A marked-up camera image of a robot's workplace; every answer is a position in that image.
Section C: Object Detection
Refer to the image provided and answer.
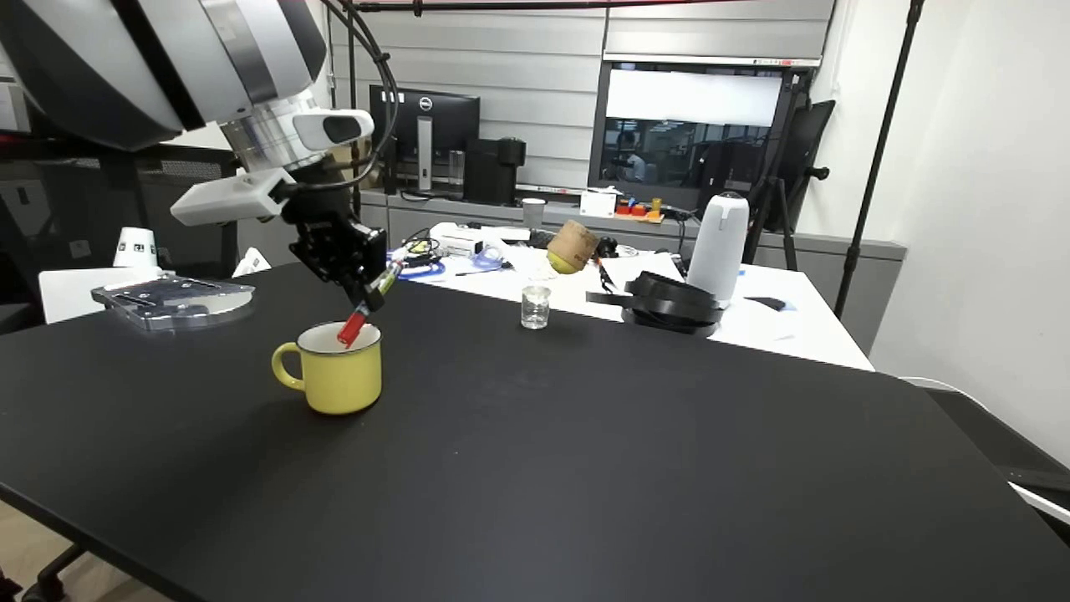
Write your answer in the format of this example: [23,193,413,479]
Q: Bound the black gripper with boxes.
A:
[281,180,403,319]

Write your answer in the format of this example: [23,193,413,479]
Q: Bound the red capped marker pen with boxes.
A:
[334,265,403,347]

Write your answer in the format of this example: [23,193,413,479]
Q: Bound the yellow enamel mug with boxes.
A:
[266,316,387,420]

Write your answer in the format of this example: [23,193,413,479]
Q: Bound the small clear glass jar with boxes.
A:
[519,279,554,333]

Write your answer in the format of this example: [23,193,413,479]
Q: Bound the black computer monitor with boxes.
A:
[369,83,485,199]

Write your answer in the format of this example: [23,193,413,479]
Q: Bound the black desktop box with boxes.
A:
[466,132,529,206]

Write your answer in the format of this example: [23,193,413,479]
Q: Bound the brown wooden mallet head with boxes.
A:
[544,217,597,277]

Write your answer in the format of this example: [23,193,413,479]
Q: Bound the white box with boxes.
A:
[577,182,623,220]

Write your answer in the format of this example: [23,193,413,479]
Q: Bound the red orange small blocks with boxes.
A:
[613,196,667,224]

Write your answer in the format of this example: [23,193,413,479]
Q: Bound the white rectangular board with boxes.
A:
[37,265,137,328]

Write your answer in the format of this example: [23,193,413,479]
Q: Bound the black office chair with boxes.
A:
[0,129,245,328]

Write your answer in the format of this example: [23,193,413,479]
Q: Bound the large dark window screen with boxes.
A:
[591,59,799,212]

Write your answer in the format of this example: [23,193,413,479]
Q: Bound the black table leg base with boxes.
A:
[21,540,97,602]

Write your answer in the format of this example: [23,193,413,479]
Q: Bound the black flat panel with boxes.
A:
[791,96,839,206]

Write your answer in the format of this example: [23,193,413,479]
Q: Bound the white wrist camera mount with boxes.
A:
[166,163,298,231]

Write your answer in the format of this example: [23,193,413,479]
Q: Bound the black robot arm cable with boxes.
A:
[329,0,403,193]

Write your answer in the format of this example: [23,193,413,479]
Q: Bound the thin black wall pole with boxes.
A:
[831,0,928,316]

